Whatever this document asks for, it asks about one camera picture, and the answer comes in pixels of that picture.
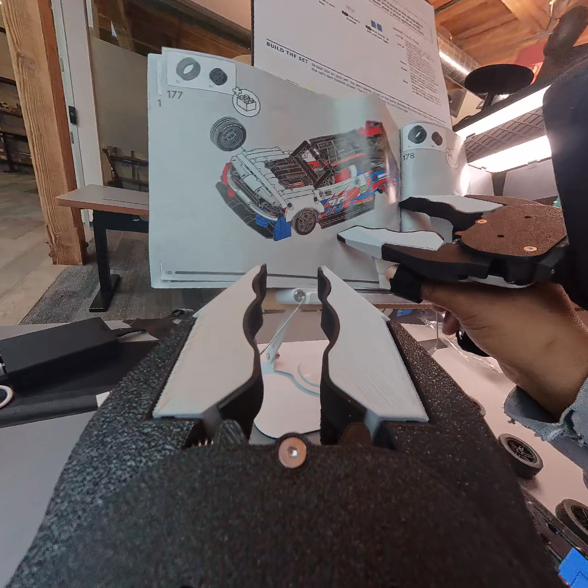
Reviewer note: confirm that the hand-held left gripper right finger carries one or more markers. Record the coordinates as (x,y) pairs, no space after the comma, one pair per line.
(372,367)

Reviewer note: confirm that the black toy wheel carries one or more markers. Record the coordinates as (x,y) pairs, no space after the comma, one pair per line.
(574,519)
(521,454)

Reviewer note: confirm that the person's right hand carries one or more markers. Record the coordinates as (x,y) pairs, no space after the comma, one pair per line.
(528,330)

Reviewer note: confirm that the black desk mat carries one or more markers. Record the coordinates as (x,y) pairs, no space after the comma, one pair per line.
(46,409)

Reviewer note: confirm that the instruction booklet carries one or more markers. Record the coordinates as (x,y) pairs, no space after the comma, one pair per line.
(206,206)

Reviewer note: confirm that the grey desk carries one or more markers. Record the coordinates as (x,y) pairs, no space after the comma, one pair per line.
(27,482)

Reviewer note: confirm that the black power adapter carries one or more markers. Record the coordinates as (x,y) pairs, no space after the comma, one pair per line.
(55,349)

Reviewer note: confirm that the wooden support post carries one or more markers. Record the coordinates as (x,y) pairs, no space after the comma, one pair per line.
(41,138)

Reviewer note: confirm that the grey table black legs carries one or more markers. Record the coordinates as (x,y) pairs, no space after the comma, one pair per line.
(105,197)

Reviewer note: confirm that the black round disc mount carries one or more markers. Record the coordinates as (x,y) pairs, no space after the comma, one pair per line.
(498,76)

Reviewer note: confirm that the person's right forearm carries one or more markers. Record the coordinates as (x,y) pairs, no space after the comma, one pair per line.
(569,441)

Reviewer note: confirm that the silver air duct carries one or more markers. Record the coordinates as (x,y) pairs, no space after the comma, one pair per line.
(454,57)

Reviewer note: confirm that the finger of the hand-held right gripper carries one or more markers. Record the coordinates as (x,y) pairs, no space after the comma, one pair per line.
(390,239)
(468,204)

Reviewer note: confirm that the lit softbox light panel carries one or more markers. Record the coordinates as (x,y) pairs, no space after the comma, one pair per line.
(505,158)

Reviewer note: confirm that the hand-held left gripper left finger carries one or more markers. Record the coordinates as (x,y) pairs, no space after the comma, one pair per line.
(206,367)

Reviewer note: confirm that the blue white toy race car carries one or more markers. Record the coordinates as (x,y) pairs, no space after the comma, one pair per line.
(574,567)

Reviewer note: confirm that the white printed instruction sheet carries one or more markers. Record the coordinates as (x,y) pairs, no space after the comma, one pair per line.
(344,46)

